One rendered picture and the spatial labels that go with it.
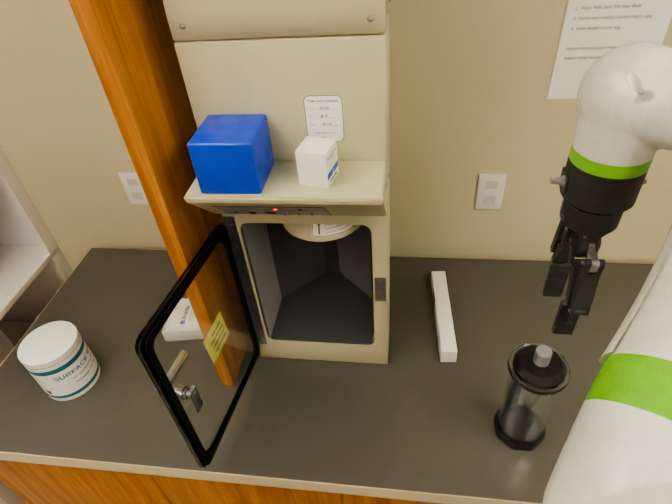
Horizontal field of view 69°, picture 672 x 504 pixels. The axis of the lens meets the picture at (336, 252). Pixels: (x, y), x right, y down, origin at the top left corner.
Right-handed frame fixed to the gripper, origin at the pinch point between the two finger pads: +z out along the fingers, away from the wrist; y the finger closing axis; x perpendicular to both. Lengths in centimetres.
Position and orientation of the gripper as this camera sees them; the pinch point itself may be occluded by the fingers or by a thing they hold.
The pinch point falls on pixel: (560, 301)
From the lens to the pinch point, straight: 86.6
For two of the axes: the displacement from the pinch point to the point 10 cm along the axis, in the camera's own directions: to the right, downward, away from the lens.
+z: 0.7, 7.5, 6.5
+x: 9.9, 0.4, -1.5
